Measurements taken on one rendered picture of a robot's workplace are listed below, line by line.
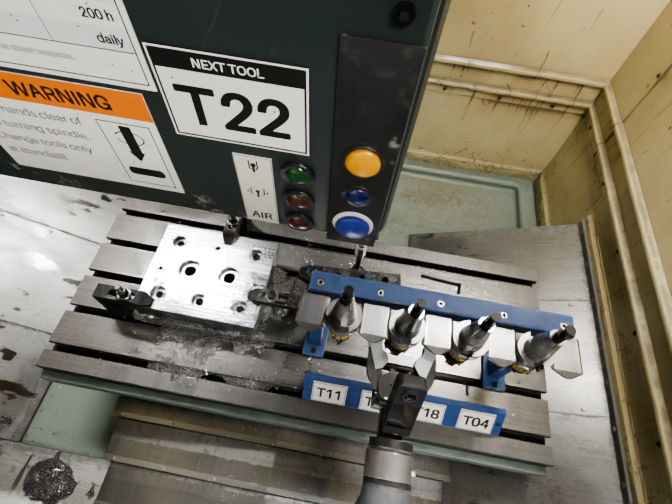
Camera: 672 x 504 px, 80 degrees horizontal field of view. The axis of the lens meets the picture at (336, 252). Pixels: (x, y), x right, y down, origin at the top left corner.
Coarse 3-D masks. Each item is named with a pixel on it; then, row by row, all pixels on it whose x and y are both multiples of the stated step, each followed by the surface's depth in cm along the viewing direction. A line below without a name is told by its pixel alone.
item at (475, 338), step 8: (480, 320) 62; (464, 328) 66; (472, 328) 63; (480, 328) 61; (464, 336) 66; (472, 336) 64; (480, 336) 62; (488, 336) 62; (464, 344) 66; (472, 344) 65; (480, 344) 64
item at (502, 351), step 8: (496, 328) 70; (504, 328) 70; (512, 328) 70; (496, 336) 69; (504, 336) 69; (512, 336) 69; (496, 344) 68; (504, 344) 68; (512, 344) 68; (488, 352) 68; (496, 352) 68; (504, 352) 68; (512, 352) 68; (496, 360) 67; (504, 360) 67; (512, 360) 67
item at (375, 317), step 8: (368, 304) 71; (376, 304) 71; (384, 304) 71; (368, 312) 70; (376, 312) 70; (384, 312) 70; (368, 320) 69; (376, 320) 69; (384, 320) 69; (360, 328) 68; (368, 328) 68; (376, 328) 68; (384, 328) 69; (368, 336) 68; (376, 336) 68; (384, 336) 68
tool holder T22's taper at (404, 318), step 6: (408, 312) 62; (402, 318) 64; (408, 318) 63; (414, 318) 62; (420, 318) 62; (396, 324) 67; (402, 324) 65; (408, 324) 63; (414, 324) 63; (420, 324) 64; (396, 330) 67; (402, 330) 66; (408, 330) 65; (414, 330) 65; (402, 336) 67; (408, 336) 66; (414, 336) 67
